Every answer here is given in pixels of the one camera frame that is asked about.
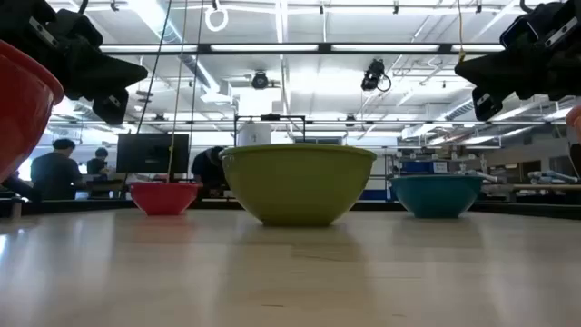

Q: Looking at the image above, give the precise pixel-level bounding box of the person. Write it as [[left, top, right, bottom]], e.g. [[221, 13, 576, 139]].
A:
[[86, 146, 113, 199], [29, 138, 88, 202], [191, 145, 228, 197]]

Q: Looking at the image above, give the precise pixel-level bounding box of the blue storage bin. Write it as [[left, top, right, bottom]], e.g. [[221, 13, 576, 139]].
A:
[[400, 160, 449, 175]]

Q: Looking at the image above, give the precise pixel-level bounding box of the green plastic bowl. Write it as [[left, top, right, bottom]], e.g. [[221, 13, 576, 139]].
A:
[[219, 144, 378, 228]]

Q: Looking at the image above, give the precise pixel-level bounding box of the white cable ring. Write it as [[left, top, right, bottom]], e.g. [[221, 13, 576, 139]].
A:
[[203, 4, 230, 34]]

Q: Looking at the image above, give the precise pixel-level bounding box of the teal plastic bowl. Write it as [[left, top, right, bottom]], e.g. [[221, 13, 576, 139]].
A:
[[389, 174, 484, 220]]

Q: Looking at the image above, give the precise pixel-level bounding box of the yellow hanging cable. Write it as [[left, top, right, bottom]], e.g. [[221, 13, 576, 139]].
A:
[[456, 0, 467, 64]]

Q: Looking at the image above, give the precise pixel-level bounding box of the black overhead camera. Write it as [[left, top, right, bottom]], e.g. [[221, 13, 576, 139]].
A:
[[360, 57, 393, 94]]

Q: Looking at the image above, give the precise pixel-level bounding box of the white cylinder container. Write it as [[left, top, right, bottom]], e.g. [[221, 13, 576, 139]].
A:
[[236, 123, 273, 147]]

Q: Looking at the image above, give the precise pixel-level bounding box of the round black ceiling camera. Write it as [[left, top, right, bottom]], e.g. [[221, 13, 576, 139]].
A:
[[251, 70, 271, 91]]

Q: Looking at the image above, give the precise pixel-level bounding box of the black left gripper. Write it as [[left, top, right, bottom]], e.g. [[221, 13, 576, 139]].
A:
[[0, 0, 149, 126]]

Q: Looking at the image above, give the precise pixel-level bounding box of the black metal rig frame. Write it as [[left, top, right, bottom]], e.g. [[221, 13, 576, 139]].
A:
[[233, 113, 307, 147]]

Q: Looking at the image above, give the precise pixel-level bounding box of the small red plastic bowl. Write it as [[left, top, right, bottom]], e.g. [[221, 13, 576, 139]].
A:
[[129, 182, 202, 217]]

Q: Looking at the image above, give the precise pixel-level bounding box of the black frame light bar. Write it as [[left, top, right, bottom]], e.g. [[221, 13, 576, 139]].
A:
[[98, 42, 507, 56]]

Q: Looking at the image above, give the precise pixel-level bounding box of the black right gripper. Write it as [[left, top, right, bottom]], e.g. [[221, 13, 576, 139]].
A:
[[454, 0, 581, 123]]

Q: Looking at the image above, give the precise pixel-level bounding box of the large orange-red plastic bowl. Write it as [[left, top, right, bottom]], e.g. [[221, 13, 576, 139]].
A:
[[0, 39, 65, 183]]

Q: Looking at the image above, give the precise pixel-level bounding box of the pink plastic bowl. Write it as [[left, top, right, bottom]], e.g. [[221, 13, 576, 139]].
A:
[[566, 104, 581, 143]]

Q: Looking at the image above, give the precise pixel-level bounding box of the tan hanging cord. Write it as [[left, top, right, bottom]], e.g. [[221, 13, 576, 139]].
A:
[[165, 0, 190, 183]]

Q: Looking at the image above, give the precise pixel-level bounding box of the black computer monitor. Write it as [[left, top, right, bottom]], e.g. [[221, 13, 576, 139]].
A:
[[115, 133, 191, 174]]

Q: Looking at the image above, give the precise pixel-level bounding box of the black hanging cable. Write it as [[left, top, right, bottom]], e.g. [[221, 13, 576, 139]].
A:
[[134, 0, 174, 135]]

